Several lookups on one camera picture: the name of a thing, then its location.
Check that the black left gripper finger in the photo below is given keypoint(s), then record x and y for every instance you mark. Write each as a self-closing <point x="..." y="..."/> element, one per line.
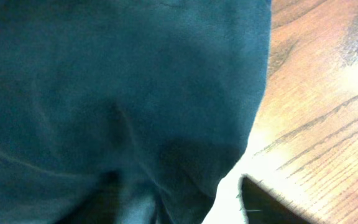
<point x="262" y="208"/>

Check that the dark blue denim shorts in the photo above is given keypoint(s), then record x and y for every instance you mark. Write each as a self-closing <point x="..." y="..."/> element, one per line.
<point x="125" y="111"/>

